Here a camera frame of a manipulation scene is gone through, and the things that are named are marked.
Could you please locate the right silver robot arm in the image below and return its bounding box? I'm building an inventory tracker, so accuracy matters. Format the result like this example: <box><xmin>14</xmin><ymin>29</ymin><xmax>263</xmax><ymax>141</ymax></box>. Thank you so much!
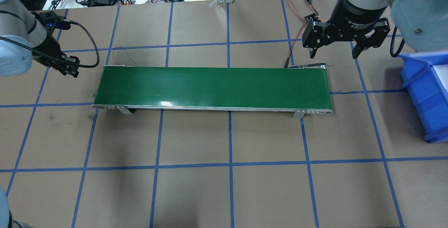
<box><xmin>302</xmin><ymin>0</ymin><xmax>447</xmax><ymax>58</ymax></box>

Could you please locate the small controller circuit board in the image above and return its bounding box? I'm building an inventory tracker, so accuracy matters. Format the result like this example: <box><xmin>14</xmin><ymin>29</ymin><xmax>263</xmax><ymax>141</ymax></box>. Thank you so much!
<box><xmin>304</xmin><ymin>13</ymin><xmax>318</xmax><ymax>23</ymax></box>

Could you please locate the red black wire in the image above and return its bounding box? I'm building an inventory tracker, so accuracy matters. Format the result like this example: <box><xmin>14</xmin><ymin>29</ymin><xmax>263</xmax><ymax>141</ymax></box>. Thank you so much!
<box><xmin>280</xmin><ymin>0</ymin><xmax>321</xmax><ymax>69</ymax></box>

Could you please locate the blue plastic bin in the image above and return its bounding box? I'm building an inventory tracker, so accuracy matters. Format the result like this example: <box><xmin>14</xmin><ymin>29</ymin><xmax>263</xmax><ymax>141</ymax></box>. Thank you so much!
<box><xmin>399</xmin><ymin>50</ymin><xmax>448</xmax><ymax>143</ymax></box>

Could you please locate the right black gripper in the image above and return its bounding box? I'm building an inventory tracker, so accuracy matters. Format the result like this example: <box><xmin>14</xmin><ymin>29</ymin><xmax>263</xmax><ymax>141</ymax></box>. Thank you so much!
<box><xmin>301</xmin><ymin>17</ymin><xmax>391</xmax><ymax>59</ymax></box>

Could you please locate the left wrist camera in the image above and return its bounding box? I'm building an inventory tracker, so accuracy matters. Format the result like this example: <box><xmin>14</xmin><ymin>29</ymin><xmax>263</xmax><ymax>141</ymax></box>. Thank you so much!
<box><xmin>32</xmin><ymin>11</ymin><xmax>71</xmax><ymax>30</ymax></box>

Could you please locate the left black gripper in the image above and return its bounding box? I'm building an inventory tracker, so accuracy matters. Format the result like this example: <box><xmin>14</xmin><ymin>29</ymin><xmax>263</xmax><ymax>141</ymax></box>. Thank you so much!
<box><xmin>33</xmin><ymin>35</ymin><xmax>79</xmax><ymax>78</ymax></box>

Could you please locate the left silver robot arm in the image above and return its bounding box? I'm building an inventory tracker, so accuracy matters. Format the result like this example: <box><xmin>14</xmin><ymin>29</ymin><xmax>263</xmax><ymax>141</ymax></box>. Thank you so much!
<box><xmin>0</xmin><ymin>0</ymin><xmax>80</xmax><ymax>78</ymax></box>

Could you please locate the green conveyor belt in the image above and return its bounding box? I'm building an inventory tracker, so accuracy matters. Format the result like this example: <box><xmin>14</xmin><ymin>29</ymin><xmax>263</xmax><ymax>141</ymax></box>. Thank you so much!
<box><xmin>93</xmin><ymin>64</ymin><xmax>333</xmax><ymax>118</ymax></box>

